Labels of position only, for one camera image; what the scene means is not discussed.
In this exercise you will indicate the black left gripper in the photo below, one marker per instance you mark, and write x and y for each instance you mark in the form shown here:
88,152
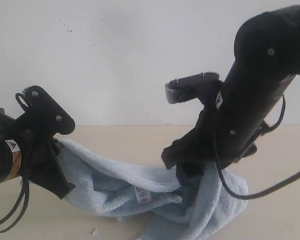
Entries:
39,154

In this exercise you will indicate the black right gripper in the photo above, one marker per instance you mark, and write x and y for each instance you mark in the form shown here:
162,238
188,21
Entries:
195,149

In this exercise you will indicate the light blue fluffy towel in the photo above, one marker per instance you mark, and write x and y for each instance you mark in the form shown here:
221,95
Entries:
111,188

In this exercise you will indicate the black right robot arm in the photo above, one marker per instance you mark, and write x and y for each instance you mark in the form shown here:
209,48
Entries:
267,59

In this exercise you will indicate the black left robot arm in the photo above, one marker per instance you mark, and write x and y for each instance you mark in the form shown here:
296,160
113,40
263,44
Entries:
10,157

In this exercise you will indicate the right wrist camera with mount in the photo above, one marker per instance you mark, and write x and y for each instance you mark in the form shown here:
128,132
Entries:
202,86

